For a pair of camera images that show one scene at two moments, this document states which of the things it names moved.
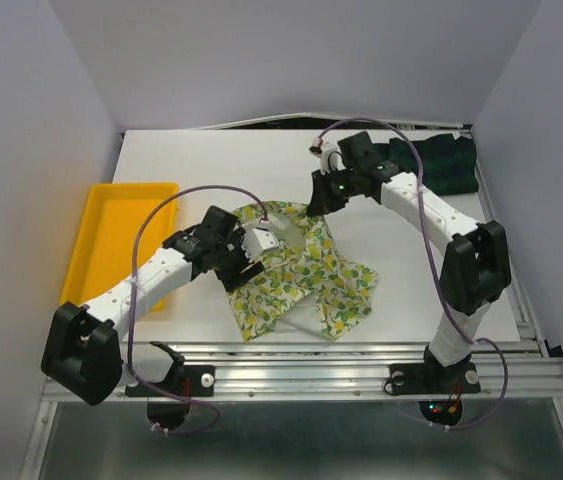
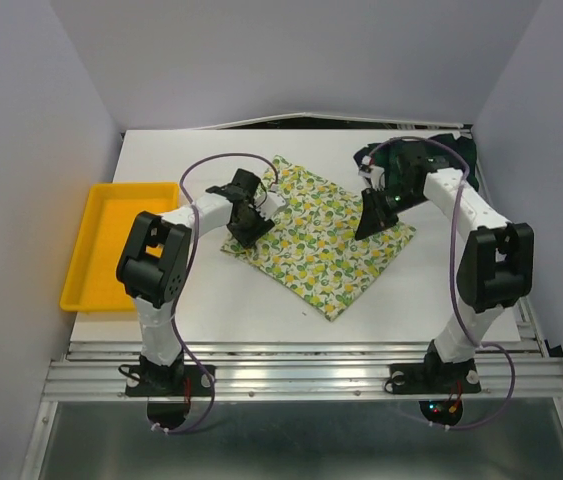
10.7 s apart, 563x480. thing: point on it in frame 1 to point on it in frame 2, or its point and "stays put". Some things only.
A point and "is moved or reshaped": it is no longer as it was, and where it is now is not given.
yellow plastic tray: (103, 252) stays put
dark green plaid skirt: (448, 163) stays put
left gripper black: (232, 280) to (261, 227)
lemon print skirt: (303, 284) is moved or reshaped
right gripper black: (321, 204) to (373, 215)
